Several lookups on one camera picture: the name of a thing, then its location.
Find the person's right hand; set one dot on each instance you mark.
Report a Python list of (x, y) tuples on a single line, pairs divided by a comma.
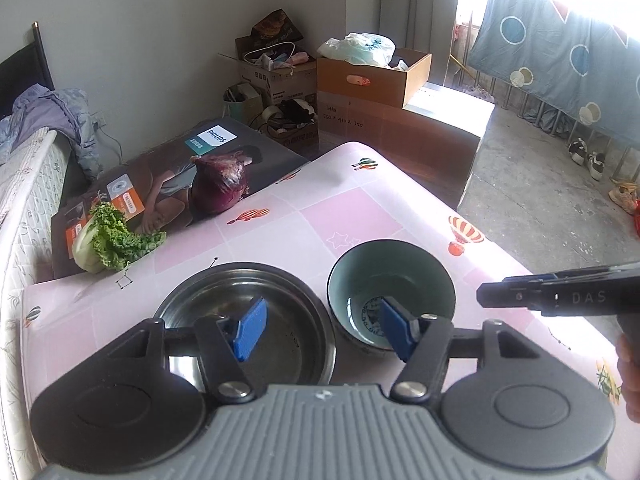
[(631, 380)]

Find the white printed cardboard box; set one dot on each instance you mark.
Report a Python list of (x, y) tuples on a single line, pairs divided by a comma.
[(260, 80)]

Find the dark printed bag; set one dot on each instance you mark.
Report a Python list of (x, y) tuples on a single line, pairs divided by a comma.
[(277, 25)]

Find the pink printed tablecloth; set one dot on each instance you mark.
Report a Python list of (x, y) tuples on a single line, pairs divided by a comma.
[(350, 210)]

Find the black bed headboard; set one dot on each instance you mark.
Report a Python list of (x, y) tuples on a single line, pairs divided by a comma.
[(25, 67)]

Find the green leafy cabbage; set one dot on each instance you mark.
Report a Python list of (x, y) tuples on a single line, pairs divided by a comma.
[(107, 240)]

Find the teal ceramic bowl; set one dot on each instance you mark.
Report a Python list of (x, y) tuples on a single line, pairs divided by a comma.
[(390, 270)]

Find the pink shoe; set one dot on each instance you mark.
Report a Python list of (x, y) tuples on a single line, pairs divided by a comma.
[(624, 197)]

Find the white quilted mattress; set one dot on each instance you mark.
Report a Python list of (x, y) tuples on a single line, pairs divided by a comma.
[(30, 220)]

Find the small steel bowl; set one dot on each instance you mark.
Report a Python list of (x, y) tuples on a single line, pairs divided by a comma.
[(290, 330)]

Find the blue dotted hanging blanket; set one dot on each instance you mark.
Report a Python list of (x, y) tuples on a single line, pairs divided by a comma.
[(550, 55)]

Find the low cardboard box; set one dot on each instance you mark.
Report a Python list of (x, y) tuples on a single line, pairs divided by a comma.
[(295, 137)]

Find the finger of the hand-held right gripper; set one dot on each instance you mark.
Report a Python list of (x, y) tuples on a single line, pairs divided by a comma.
[(535, 275), (510, 294)]

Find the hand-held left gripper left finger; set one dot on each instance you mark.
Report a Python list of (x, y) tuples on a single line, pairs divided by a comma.
[(252, 327)]

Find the pale green paper bag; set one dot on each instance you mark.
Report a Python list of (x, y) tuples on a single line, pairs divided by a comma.
[(245, 110)]

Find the open brown cardboard box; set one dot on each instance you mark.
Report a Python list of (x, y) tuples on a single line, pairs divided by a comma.
[(385, 87)]

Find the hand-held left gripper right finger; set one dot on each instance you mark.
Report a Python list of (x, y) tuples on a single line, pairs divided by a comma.
[(395, 327)]

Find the dark printed appliance box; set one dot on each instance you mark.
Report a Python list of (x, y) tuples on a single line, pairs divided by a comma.
[(165, 180)]

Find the purple cabbage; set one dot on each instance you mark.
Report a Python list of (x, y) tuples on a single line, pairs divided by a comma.
[(217, 185)]

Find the white plastic bag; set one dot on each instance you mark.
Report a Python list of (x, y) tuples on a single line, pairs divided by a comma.
[(360, 47)]

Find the blue-grey clothes pile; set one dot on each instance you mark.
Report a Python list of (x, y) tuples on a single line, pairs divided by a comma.
[(50, 110)]

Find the large brown cardboard box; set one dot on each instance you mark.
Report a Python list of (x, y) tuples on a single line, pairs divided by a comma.
[(400, 130)]

